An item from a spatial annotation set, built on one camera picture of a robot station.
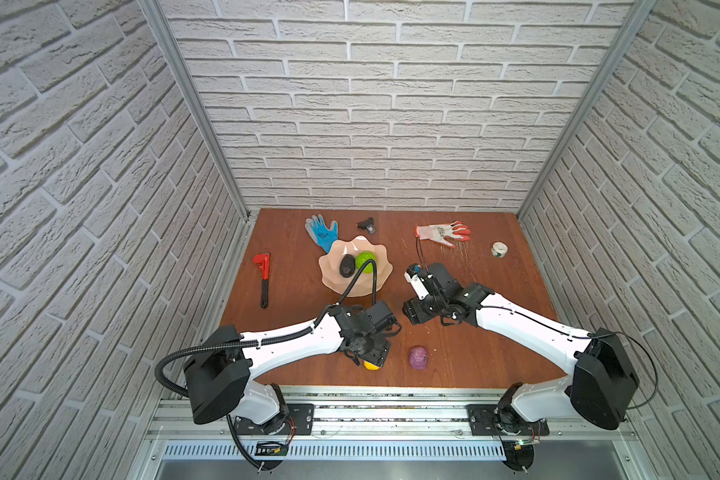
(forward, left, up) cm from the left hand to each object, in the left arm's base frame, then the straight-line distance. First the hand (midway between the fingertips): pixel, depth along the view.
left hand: (378, 349), depth 79 cm
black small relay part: (+50, +1, -4) cm, 50 cm away
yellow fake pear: (-4, +2, -3) cm, 5 cm away
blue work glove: (+48, +20, -5) cm, 53 cm away
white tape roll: (+36, -47, -3) cm, 59 cm away
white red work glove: (+46, -28, -5) cm, 54 cm away
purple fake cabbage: (-2, -11, -1) cm, 11 cm away
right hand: (+11, -11, +5) cm, 17 cm away
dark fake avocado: (+31, +9, -4) cm, 33 cm away
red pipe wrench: (+35, +39, -5) cm, 52 cm away
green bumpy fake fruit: (+31, +3, +1) cm, 31 cm away
